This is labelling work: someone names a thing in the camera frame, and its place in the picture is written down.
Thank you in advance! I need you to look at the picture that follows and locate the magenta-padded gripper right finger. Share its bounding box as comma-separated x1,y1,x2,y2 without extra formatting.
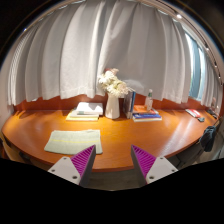
130,144,179,186

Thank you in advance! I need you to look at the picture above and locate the pale green towel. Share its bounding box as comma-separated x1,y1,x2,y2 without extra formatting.
43,129,103,156

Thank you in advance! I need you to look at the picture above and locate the grey lying book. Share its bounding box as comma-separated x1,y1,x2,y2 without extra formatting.
69,109,100,119

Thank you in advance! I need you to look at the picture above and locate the white flower bouquet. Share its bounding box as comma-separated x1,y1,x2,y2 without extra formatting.
97,68,133,99

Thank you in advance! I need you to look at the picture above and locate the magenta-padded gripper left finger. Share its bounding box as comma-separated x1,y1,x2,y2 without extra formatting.
47,144,97,188

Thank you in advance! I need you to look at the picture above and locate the blue lying book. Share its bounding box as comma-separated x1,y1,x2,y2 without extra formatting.
132,112,163,120

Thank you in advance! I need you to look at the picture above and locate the grey upright book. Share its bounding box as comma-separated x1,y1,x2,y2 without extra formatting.
122,91,134,120

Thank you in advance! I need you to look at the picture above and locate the chair with dark jacket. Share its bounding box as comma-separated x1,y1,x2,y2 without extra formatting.
199,125,218,153

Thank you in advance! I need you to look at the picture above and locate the narrow white curtain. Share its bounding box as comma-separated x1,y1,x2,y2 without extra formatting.
200,58,224,108

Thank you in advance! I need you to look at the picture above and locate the orange lying book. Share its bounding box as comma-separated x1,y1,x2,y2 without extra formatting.
133,104,160,115

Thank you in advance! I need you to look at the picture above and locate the white thin lying book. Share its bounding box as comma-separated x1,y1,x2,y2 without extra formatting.
132,116,163,123

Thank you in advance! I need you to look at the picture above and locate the wide white curtain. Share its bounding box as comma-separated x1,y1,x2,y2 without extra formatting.
7,0,201,107

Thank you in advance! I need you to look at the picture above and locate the clear plastic bottle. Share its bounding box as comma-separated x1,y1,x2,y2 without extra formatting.
144,88,154,112

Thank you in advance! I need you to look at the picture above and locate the white ceramic vase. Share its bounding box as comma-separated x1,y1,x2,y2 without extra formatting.
104,93,121,120

